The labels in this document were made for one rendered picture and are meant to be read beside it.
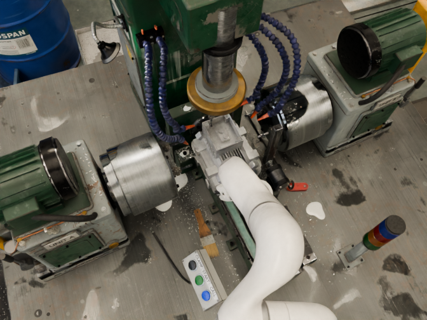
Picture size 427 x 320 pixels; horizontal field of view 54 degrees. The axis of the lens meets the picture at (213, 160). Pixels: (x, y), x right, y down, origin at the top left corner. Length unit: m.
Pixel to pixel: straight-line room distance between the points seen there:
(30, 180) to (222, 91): 0.58
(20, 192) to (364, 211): 1.25
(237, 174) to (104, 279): 0.79
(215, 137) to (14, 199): 0.65
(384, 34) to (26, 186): 1.16
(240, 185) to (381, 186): 0.94
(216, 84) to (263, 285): 0.64
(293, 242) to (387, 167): 1.17
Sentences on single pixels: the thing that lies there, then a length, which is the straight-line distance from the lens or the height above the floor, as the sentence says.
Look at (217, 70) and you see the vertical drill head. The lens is 1.14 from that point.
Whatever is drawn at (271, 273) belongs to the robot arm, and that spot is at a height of 1.64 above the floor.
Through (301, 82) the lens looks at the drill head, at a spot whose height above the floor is 1.16.
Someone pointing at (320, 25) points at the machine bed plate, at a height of 0.80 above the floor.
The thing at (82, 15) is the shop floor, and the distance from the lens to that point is 3.46.
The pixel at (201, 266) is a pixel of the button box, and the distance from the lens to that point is 1.31.
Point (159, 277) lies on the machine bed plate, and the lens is 1.60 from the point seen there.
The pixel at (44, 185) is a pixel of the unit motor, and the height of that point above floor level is 1.33.
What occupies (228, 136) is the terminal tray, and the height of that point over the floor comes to 1.13.
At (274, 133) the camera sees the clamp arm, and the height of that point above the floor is 1.23.
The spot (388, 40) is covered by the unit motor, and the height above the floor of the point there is 1.35.
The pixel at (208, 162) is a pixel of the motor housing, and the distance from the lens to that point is 1.44.
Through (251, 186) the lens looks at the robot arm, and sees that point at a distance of 0.99.
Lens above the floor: 2.37
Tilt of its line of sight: 64 degrees down
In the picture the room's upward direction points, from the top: 3 degrees clockwise
